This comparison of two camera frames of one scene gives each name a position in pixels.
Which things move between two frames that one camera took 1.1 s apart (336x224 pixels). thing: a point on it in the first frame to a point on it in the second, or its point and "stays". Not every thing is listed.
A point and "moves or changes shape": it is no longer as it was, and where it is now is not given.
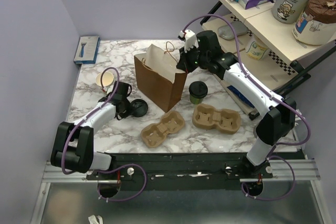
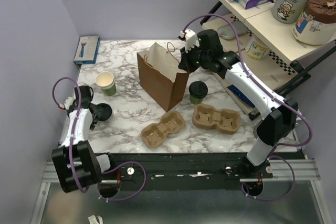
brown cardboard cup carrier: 154,135 stays
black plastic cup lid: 198,89 stays
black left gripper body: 127,110 to 94,121
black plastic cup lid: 139,107 moves or changes shape
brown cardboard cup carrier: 227,121 stays
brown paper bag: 159,77 stays
